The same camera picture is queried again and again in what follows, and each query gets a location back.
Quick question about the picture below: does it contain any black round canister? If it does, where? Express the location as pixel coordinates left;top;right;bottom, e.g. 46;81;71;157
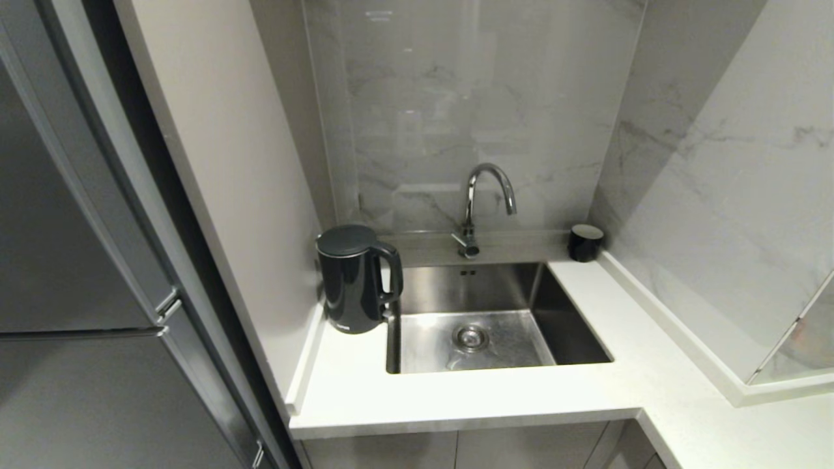
568;224;605;263

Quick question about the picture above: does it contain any sink drain strainer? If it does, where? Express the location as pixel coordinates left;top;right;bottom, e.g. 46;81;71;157
452;324;491;353

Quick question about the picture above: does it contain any grey refrigerator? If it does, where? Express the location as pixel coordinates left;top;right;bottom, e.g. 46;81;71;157
0;0;294;469

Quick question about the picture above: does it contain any grey cabinet door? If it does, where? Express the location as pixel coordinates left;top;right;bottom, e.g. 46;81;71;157
301;431;459;469
603;420;669;469
455;421;609;469

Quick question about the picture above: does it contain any black electric kettle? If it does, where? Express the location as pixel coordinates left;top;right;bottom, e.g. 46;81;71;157
315;225;404;335

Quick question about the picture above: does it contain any chrome curved faucet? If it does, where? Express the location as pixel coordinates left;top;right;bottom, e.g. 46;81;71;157
452;163;518;260

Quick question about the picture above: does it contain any grey refrigerator door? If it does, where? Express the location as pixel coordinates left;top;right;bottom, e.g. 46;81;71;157
0;39;182;334
0;306;266;469

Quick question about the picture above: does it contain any stainless steel sink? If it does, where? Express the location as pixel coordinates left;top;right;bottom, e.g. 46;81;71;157
386;262;614;375

